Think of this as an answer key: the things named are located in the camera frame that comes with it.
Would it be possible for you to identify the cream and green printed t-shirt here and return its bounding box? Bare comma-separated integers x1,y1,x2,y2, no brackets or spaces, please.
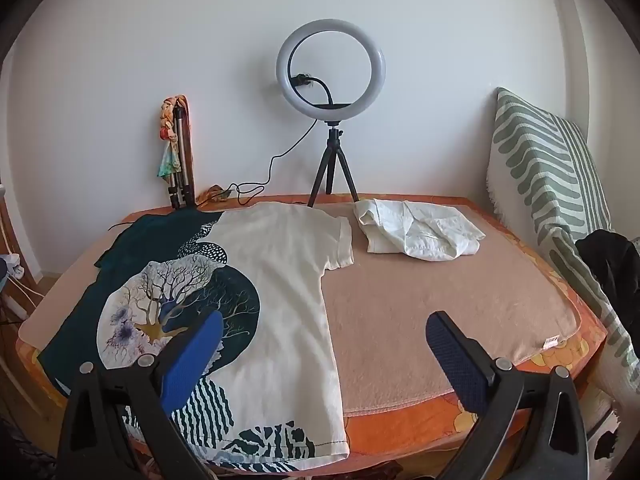
37,203,356,462

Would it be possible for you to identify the ring light cable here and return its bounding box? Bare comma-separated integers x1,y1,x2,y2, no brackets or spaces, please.
197,120,323,207

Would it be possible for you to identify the black cloth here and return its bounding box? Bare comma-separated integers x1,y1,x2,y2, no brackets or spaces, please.
575,229,640,341

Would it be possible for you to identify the green striped white cushion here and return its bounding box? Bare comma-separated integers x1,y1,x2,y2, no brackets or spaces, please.
486,87,640,376

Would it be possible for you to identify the white power strip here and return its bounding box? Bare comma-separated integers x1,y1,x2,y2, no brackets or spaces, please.
0,254,25,281

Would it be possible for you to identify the white ring light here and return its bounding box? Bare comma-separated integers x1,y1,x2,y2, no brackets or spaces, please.
276,18,387,122

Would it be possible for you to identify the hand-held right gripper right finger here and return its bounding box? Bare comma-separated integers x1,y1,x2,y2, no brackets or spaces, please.
425,311,591,480

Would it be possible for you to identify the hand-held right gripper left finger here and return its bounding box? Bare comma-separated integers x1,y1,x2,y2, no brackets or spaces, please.
55,308,223,480

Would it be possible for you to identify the orange floral cloth scrap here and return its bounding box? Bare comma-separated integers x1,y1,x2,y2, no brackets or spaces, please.
197,185,233,204

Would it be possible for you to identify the black mini tripod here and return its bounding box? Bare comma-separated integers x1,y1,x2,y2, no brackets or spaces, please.
306,121,360,209

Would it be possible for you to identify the folded silver tripod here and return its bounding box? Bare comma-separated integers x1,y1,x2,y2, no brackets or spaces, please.
167,105,197,209

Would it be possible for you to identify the white folded garment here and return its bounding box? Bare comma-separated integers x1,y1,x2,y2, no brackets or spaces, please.
353,198,487,262

